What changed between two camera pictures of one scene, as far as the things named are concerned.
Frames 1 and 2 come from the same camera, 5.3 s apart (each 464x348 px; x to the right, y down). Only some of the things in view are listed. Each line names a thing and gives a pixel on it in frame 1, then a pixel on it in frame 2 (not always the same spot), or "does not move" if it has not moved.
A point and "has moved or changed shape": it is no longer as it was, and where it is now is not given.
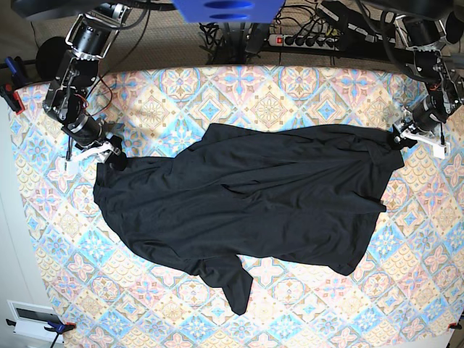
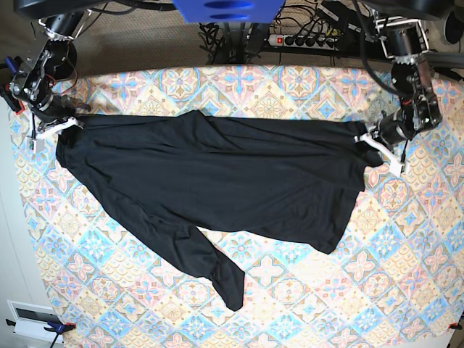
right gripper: (430, 113) → (395, 129)
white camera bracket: (102, 151) → (37, 142)
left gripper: (86, 130) → (54, 108)
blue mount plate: (229, 11) does not move
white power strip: (280, 40) does not move
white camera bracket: (441, 151) → (397, 166)
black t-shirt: (301, 193) has moved or changed shape
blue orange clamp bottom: (57, 328) does not move
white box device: (31, 319) does not move
